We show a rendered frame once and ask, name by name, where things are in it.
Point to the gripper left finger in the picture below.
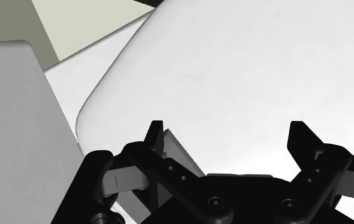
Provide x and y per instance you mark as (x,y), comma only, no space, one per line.
(152,161)

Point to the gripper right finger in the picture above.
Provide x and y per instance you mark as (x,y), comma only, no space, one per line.
(319,167)

